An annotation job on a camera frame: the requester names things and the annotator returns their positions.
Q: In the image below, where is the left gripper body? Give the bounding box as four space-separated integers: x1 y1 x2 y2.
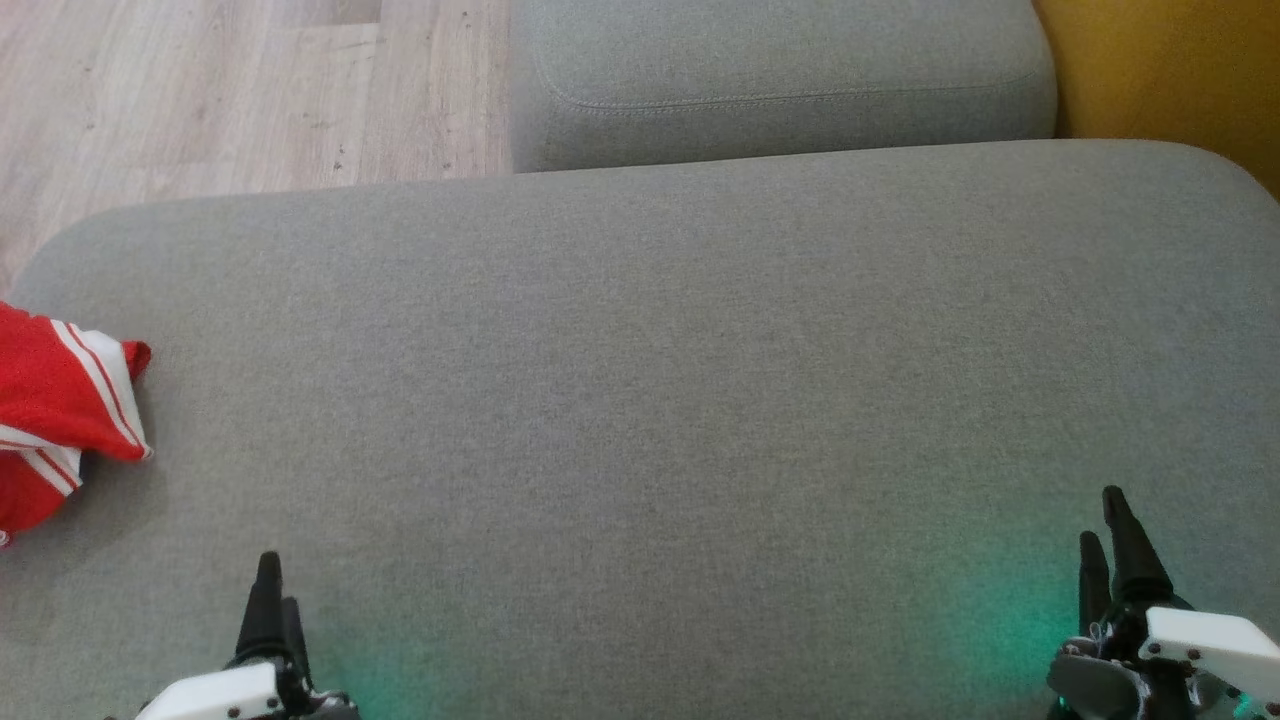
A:
135 662 361 720

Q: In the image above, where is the yellow sofa back cushion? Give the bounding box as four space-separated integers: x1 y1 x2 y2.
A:
1032 0 1280 199

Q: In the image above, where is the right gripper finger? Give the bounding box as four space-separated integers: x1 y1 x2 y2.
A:
1102 486 1176 607
1078 531 1114 639

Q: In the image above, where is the red white number jersey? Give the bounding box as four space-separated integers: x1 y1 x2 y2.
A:
0 300 153 549

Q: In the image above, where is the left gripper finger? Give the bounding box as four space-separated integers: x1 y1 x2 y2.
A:
235 551 287 664
283 598 314 696

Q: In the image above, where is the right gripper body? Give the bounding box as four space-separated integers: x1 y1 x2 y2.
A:
1045 604 1280 720

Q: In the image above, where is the large grey sofa seat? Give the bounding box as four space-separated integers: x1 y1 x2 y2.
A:
0 138 1280 720

